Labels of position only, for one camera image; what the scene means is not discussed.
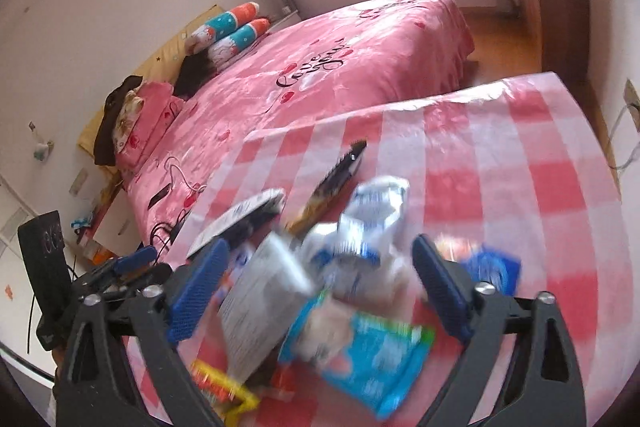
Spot wall socket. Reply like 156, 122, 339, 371
622, 78, 640, 132

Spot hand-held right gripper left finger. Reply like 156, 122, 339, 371
56, 238, 231, 427

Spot blue snack packet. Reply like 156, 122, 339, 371
277, 292, 436, 420

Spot black charger with cables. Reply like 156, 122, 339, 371
149, 154, 206, 253

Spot orange cardboard box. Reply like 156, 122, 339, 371
77, 239, 113, 265

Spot white carton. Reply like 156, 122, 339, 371
217, 232, 318, 383

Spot red white checked tablecloth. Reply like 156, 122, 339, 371
125, 72, 623, 427

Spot dark brown snack wrapper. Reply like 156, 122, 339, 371
285, 139, 368, 238

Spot wall hanging bag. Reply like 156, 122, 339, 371
30, 122, 53, 162

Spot yellow red wrapper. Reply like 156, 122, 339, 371
192, 359, 261, 427

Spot floral pillow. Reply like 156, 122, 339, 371
111, 89, 146, 152

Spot black socket cable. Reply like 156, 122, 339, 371
605, 104, 640, 172

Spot black phone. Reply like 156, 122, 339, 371
147, 183, 172, 210

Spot dark brown cloth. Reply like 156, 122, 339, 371
94, 75, 146, 166

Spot yellow headboard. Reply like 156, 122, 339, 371
75, 4, 226, 168

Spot bed with pink cover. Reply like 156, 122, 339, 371
115, 0, 476, 258

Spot white blue packet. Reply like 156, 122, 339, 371
302, 176, 411, 303

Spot small blue packet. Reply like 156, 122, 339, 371
435, 237, 522, 295

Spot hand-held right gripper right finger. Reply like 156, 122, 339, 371
411, 234, 587, 427

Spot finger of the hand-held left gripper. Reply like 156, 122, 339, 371
95, 264, 173, 300
75, 246, 158, 290

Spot pink pillow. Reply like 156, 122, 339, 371
114, 81, 183, 168

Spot cartoon bolster pillow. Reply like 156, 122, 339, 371
207, 18, 272, 70
186, 1, 262, 55

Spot black cloth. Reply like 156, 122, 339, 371
172, 52, 221, 100

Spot white nightstand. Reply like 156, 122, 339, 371
270, 9, 301, 28
92, 187, 138, 258

